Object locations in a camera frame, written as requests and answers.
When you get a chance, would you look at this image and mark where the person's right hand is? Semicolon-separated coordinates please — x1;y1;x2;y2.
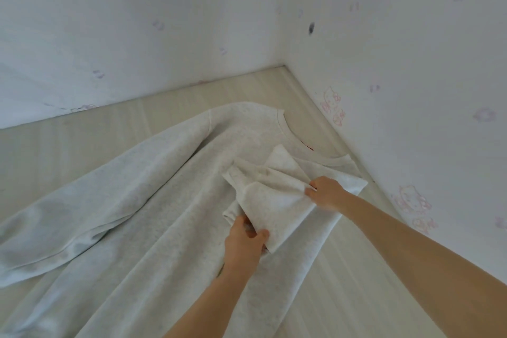
304;176;351;214

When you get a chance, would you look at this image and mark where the person's left hand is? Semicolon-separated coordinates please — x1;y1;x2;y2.
223;215;270;276

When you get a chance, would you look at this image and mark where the light grey sweatshirt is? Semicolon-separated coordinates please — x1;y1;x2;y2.
0;102;369;338

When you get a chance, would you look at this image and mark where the person's right forearm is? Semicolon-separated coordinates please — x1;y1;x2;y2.
343;194;507;338

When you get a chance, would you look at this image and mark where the person's left forearm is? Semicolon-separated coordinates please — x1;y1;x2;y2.
163;266;255;338

